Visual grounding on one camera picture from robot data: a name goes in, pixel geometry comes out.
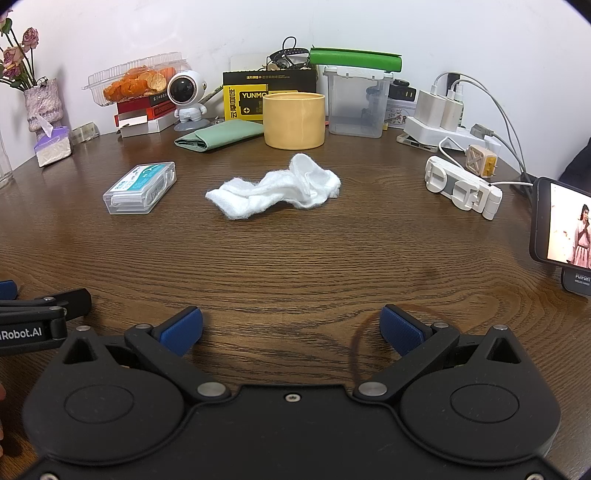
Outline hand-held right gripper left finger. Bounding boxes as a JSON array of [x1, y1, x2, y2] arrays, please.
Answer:
[[60, 306, 232, 403]]

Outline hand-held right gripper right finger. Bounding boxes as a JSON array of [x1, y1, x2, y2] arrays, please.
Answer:
[[353, 304, 525, 403]]

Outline small clear plastic box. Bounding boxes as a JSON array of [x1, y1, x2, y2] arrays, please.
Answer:
[[102, 161, 177, 216]]

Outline white cloth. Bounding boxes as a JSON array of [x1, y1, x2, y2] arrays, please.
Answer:
[[205, 154, 343, 221]]

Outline clear storage container white lid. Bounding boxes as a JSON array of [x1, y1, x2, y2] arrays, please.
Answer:
[[323, 65, 394, 138]]

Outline yellow round container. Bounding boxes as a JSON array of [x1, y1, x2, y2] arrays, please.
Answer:
[[263, 92, 327, 150]]

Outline clear glass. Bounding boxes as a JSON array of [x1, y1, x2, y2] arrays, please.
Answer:
[[0, 134, 14, 188]]

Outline purple tissue pack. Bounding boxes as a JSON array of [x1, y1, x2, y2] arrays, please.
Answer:
[[34, 124, 74, 167]]

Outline white phone clamp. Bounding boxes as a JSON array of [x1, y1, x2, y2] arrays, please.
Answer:
[[425, 156, 503, 220]]

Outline small wrapped packet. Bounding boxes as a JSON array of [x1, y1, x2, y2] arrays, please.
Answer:
[[69, 122, 100, 144]]

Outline black phone stand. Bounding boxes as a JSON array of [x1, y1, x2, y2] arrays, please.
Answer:
[[561, 268, 591, 294]]

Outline beige cube adapter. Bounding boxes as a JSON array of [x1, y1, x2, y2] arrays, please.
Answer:
[[466, 144, 498, 178]]

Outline lumpy pale vase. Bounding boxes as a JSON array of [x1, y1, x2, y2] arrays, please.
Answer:
[[24, 78, 63, 132]]

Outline black smartphone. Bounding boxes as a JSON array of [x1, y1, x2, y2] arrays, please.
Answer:
[[530, 176, 591, 269]]

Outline white power strip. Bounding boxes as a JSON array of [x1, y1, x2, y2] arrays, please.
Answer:
[[398, 115, 502, 153]]

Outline green pouch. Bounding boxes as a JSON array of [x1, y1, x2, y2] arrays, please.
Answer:
[[174, 121, 265, 152]]

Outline white box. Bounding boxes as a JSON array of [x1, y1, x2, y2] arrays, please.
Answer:
[[115, 113, 178, 138]]

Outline printed white mug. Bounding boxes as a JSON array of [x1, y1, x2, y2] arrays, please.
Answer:
[[383, 99, 419, 130]]

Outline red box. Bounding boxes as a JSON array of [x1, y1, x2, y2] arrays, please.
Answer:
[[115, 92, 178, 126]]

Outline white charger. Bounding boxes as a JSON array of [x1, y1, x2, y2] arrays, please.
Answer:
[[441, 95, 465, 131], [416, 90, 445, 126]]

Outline dried pink flowers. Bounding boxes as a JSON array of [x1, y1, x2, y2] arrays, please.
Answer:
[[0, 9, 42, 90]]

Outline white astronaut figurine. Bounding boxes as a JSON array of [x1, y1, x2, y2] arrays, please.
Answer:
[[167, 71, 209, 132]]

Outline black and yellow box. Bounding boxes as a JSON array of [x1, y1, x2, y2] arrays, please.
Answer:
[[223, 70, 317, 123]]

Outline black charger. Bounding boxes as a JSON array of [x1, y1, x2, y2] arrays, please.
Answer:
[[390, 80, 419, 100]]

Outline dark cloth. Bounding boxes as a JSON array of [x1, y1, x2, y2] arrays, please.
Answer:
[[556, 138, 591, 195]]

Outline clear clamshell with orange peels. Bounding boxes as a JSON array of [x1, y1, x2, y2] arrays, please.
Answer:
[[82, 52, 189, 109]]

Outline green roll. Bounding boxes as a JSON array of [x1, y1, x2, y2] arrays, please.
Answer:
[[309, 47, 402, 73]]

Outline black wristband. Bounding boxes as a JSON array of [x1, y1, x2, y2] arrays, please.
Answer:
[[267, 37, 311, 71]]

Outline white cable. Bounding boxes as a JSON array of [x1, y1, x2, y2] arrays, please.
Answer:
[[431, 71, 536, 185]]

